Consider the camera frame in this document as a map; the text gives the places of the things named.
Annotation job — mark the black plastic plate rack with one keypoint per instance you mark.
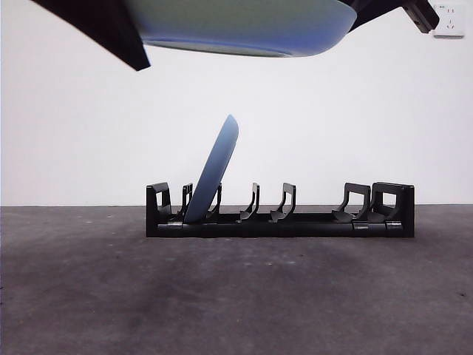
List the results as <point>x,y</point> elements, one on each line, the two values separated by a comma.
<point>314,228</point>

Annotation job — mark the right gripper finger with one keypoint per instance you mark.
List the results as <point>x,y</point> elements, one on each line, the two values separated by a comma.
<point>373,9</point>

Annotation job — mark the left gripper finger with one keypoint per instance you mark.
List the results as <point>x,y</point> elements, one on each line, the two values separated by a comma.
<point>99,22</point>

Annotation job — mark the blue round plate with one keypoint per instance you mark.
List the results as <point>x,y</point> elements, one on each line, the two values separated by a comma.
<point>218,166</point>

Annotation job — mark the pale green round plate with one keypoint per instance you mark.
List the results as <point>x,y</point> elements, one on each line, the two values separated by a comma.
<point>240,29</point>

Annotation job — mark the white wall socket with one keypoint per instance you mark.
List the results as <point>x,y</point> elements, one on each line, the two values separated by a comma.
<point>452,22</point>

